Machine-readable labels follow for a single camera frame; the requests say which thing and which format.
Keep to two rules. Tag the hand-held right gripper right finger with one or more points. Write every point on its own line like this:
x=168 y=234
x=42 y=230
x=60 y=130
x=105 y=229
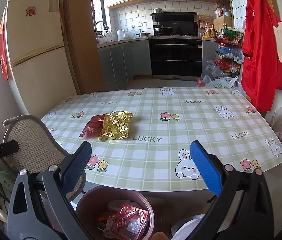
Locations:
x=205 y=167

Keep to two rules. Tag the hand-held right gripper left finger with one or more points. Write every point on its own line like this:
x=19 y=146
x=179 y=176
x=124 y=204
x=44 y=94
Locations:
x=76 y=165

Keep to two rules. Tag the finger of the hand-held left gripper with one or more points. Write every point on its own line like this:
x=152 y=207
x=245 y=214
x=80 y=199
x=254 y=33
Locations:
x=1 y=151

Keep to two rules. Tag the pink trash bin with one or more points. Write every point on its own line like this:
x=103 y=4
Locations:
x=91 y=197

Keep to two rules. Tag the dark red foil wrapper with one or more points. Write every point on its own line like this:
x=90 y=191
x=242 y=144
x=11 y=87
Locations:
x=92 y=126

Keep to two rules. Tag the gold foil wrapper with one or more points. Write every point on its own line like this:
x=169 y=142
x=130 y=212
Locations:
x=116 y=126

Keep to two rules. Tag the white plastic bag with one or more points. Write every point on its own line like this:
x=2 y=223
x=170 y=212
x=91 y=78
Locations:
x=116 y=203

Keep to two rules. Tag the red white snack packet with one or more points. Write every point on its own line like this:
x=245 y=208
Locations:
x=121 y=226

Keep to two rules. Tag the mesh back chair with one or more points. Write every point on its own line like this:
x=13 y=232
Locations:
x=31 y=145

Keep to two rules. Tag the white round stool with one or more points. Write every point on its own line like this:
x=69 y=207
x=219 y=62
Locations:
x=185 y=226

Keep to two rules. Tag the green checked bunny tablecloth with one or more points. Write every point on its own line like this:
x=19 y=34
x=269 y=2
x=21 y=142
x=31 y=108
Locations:
x=156 y=120

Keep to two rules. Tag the white green shopping bag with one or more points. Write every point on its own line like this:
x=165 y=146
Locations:
x=220 y=83

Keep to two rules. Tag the red paper bag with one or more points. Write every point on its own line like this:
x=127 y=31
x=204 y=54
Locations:
x=200 y=82

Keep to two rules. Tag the crumpled clear plastic bag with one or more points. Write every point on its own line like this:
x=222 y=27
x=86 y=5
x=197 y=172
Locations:
x=280 y=120

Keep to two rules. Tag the beige refrigerator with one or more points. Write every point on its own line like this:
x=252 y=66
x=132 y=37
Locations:
x=36 y=62

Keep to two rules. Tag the red hanging cloth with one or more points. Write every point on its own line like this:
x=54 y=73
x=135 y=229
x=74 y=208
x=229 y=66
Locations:
x=2 y=50

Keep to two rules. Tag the grey lower kitchen cabinets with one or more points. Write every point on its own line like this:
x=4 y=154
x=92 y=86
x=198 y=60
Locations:
x=121 y=62

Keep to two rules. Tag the narrow grey lower cabinet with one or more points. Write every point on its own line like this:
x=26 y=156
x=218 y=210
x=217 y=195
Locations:
x=208 y=52

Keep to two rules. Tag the black integrated stove oven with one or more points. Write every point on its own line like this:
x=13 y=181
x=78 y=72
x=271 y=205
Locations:
x=175 y=55

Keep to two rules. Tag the red apron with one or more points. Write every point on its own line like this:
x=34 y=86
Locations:
x=260 y=55

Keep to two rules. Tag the white kettle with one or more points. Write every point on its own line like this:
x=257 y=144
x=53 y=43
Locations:
x=121 y=35

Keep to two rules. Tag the group of condiment bottles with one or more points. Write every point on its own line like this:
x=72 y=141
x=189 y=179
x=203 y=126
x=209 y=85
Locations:
x=205 y=27

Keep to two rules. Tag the kitchen faucet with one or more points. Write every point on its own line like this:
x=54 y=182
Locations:
x=101 y=26

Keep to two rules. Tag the red fridge magnet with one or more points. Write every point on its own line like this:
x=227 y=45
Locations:
x=31 y=11

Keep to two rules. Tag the black wok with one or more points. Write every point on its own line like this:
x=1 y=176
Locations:
x=163 y=29

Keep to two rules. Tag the wooden box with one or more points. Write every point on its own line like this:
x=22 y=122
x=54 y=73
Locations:
x=222 y=22

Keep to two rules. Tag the steel pot with lid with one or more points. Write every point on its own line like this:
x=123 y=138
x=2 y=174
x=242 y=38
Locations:
x=143 y=34

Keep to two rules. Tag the black range hood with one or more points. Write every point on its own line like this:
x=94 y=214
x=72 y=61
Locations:
x=175 y=21

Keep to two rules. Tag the white plastic jug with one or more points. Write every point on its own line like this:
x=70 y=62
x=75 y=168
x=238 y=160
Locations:
x=218 y=12

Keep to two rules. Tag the paper note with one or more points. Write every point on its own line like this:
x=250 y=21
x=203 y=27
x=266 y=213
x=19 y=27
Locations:
x=54 y=3

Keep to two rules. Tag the kitchen window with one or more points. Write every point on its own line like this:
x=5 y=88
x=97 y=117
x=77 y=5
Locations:
x=97 y=7

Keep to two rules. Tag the small steel pot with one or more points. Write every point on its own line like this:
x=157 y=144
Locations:
x=157 y=10

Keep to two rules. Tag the wooden partition wall panel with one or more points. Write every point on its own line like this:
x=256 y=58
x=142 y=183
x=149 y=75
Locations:
x=81 y=42

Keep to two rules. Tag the wall socket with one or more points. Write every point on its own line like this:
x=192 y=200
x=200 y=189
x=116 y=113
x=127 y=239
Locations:
x=137 y=25

